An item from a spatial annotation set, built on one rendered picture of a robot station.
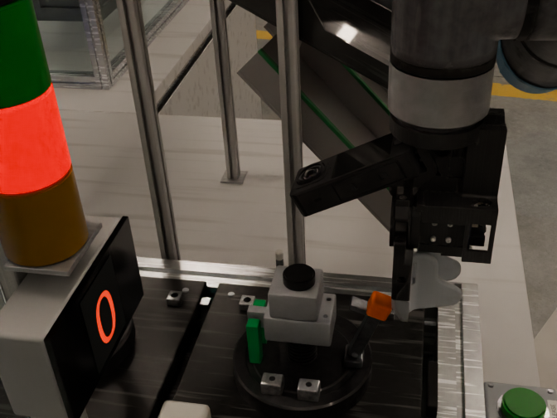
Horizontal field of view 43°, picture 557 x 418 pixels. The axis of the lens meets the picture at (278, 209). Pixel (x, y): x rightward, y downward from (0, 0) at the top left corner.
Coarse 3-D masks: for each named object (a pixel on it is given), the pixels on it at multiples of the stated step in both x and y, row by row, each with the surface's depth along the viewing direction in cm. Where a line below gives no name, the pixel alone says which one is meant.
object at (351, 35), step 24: (240, 0) 76; (264, 0) 75; (312, 0) 83; (336, 0) 86; (360, 0) 85; (312, 24) 75; (336, 24) 81; (360, 24) 84; (384, 24) 85; (336, 48) 75; (360, 48) 79; (384, 48) 81; (360, 72) 76; (384, 72) 75
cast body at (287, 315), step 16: (288, 272) 66; (304, 272) 66; (320, 272) 67; (272, 288) 66; (288, 288) 65; (304, 288) 65; (320, 288) 66; (272, 304) 66; (288, 304) 65; (304, 304) 65; (320, 304) 67; (336, 304) 70; (272, 320) 67; (288, 320) 67; (304, 320) 66; (320, 320) 66; (272, 336) 68; (288, 336) 68; (304, 336) 67; (320, 336) 67
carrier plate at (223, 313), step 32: (224, 288) 84; (256, 288) 84; (224, 320) 79; (352, 320) 78; (416, 320) 78; (192, 352) 75; (224, 352) 75; (384, 352) 74; (416, 352) 74; (192, 384) 72; (224, 384) 72; (384, 384) 71; (416, 384) 70; (224, 416) 68; (256, 416) 68; (352, 416) 67; (384, 416) 67; (416, 416) 67
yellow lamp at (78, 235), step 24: (72, 168) 41; (48, 192) 39; (72, 192) 41; (0, 216) 40; (24, 216) 39; (48, 216) 40; (72, 216) 41; (0, 240) 41; (24, 240) 40; (48, 240) 40; (72, 240) 42; (24, 264) 41; (48, 264) 41
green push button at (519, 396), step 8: (512, 392) 69; (520, 392) 69; (528, 392) 69; (504, 400) 68; (512, 400) 68; (520, 400) 68; (528, 400) 68; (536, 400) 68; (504, 408) 68; (512, 408) 67; (520, 408) 67; (528, 408) 67; (536, 408) 67; (544, 408) 67; (512, 416) 67; (520, 416) 66; (528, 416) 66; (536, 416) 66; (544, 416) 67
